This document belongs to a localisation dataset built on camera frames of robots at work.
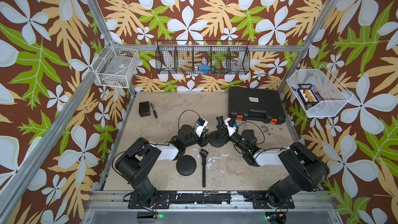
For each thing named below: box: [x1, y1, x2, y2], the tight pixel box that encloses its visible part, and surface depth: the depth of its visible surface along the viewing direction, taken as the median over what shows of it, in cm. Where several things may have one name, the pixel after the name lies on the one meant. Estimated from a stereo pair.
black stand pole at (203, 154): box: [199, 148, 209, 188], surface depth 87 cm
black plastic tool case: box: [228, 86, 286, 125], surface depth 104 cm
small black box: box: [138, 101, 151, 118], surface depth 108 cm
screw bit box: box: [297, 83, 320, 106], surface depth 86 cm
